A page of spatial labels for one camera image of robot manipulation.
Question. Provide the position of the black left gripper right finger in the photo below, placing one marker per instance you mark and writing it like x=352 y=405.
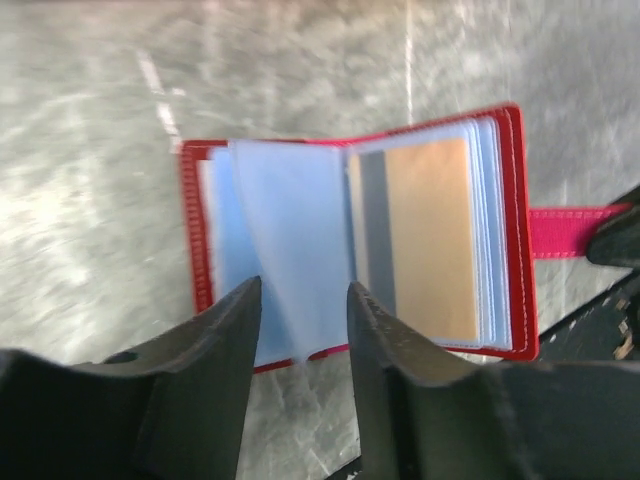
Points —
x=424 y=413

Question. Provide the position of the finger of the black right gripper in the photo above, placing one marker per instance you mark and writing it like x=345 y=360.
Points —
x=616 y=242

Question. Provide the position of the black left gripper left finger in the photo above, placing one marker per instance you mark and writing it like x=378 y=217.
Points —
x=170 y=408

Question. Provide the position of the gold VIP credit card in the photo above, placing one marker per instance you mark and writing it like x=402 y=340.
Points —
x=412 y=226

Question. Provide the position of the red leather card holder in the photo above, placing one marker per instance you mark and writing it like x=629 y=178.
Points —
x=281 y=210

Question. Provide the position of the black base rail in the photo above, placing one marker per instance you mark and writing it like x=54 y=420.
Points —
x=604 y=329

